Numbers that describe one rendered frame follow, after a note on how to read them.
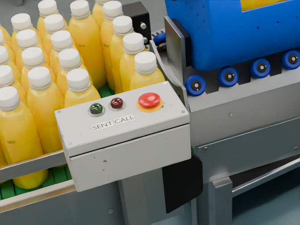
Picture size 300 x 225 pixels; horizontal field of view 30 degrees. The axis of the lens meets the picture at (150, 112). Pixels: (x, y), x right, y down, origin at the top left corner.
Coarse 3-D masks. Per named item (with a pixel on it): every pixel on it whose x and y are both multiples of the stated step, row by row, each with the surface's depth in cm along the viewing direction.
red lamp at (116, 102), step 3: (114, 99) 91; (117, 99) 91; (120, 99) 91; (111, 102) 90; (114, 102) 90; (117, 102) 90; (120, 102) 90; (123, 102) 91; (111, 105) 90; (114, 105) 90; (117, 105) 90; (120, 105) 90
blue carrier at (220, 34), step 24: (168, 0) 126; (192, 0) 110; (216, 0) 103; (288, 0) 108; (192, 24) 114; (216, 24) 105; (240, 24) 106; (264, 24) 108; (288, 24) 110; (192, 48) 119; (216, 48) 108; (240, 48) 110; (264, 48) 114; (288, 48) 119
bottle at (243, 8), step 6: (240, 0) 110; (246, 0) 110; (252, 0) 111; (258, 0) 111; (264, 0) 112; (270, 0) 112; (276, 0) 113; (246, 6) 111; (252, 6) 112; (258, 6) 112
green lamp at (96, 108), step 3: (93, 105) 90; (96, 105) 90; (99, 105) 90; (90, 108) 90; (93, 108) 89; (96, 108) 89; (99, 108) 89; (102, 108) 90; (90, 111) 90; (93, 111) 89; (96, 111) 89; (99, 111) 89
